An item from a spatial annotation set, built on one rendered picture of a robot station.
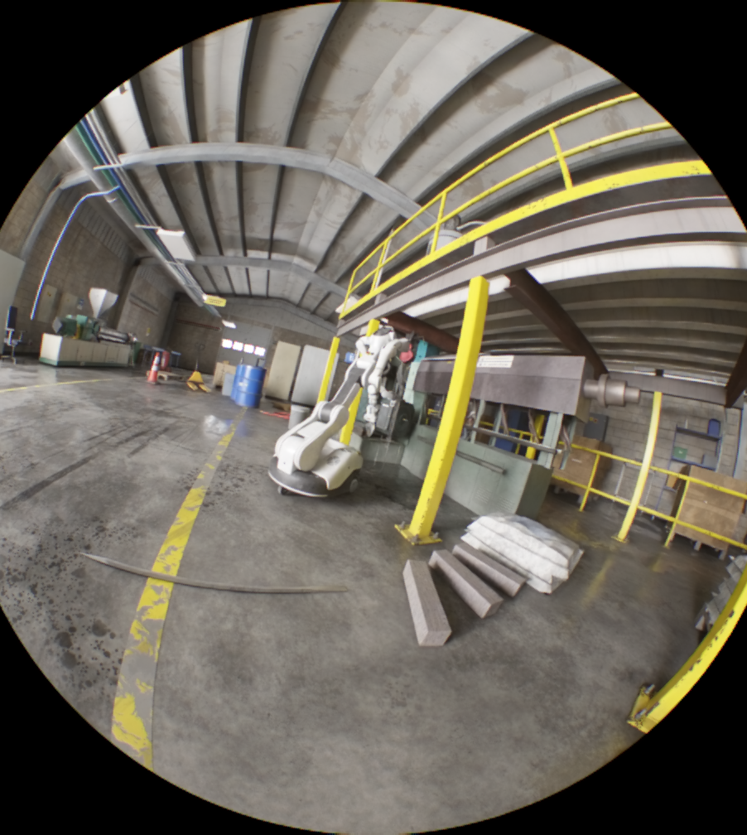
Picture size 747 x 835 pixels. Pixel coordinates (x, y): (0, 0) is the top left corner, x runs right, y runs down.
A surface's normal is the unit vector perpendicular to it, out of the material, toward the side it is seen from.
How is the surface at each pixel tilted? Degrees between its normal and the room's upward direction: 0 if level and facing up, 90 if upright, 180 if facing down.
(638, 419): 90
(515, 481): 90
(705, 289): 90
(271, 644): 0
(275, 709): 0
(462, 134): 171
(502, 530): 66
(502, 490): 90
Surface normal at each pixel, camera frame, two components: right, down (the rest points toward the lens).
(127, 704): 0.24, -0.97
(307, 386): 0.40, 0.16
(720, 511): -0.86, -0.18
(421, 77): -0.37, 0.93
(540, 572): -0.64, -0.55
